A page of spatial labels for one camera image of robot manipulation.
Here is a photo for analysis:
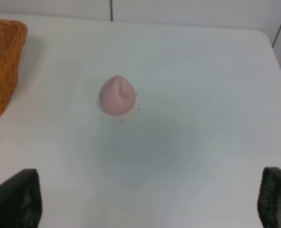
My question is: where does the orange wicker basket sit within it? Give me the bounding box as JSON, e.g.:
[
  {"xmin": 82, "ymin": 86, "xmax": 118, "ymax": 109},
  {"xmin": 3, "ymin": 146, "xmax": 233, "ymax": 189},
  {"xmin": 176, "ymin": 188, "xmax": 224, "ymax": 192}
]
[{"xmin": 0, "ymin": 19, "xmax": 28, "ymax": 116}]

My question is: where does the pink peach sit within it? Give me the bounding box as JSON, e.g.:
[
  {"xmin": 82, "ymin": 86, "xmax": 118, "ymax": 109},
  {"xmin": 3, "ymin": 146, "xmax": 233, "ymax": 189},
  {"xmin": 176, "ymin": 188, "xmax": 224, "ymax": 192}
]
[{"xmin": 99, "ymin": 75, "xmax": 136, "ymax": 115}]

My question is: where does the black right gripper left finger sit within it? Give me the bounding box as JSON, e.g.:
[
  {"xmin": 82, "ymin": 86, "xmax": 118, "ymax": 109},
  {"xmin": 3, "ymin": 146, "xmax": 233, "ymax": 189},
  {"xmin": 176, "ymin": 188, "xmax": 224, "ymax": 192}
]
[{"xmin": 0, "ymin": 169, "xmax": 42, "ymax": 228}]

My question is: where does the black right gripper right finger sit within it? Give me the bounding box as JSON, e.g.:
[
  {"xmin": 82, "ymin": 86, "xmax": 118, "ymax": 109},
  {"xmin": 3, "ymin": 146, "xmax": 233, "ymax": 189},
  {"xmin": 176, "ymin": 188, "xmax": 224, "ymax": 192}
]
[{"xmin": 257, "ymin": 167, "xmax": 281, "ymax": 228}]

